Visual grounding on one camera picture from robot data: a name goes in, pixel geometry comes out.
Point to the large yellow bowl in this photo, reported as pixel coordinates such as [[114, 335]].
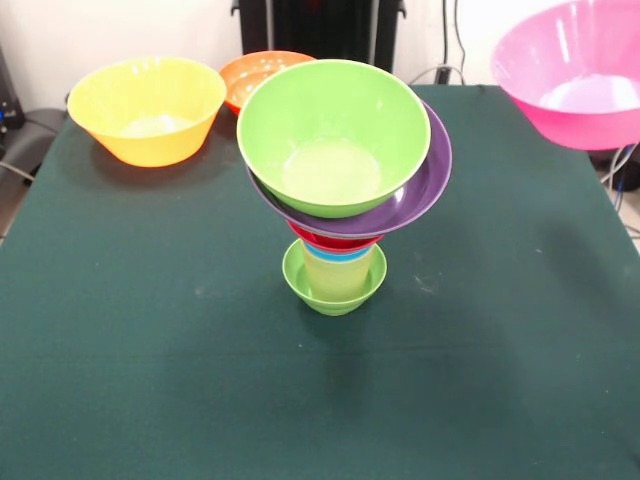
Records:
[[145, 115]]

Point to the blue cup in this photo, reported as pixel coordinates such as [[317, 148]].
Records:
[[340, 256]]

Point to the large pink bowl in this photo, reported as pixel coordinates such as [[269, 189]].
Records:
[[575, 125]]

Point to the purple bowl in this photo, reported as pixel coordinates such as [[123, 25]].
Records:
[[425, 195]]

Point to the black equipment box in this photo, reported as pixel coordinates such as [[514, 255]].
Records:
[[10, 110]]

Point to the dark green tablecloth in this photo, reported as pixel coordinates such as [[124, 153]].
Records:
[[250, 400]]

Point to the small green bowl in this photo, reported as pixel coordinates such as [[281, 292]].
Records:
[[335, 306]]

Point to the orange bowl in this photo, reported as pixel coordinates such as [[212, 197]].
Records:
[[240, 80]]

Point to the yellow cup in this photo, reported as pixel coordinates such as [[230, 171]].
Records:
[[337, 280]]

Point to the small red bowl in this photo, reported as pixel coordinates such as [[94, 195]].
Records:
[[340, 244]]

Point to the large green bowl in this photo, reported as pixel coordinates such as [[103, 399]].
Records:
[[310, 125]]

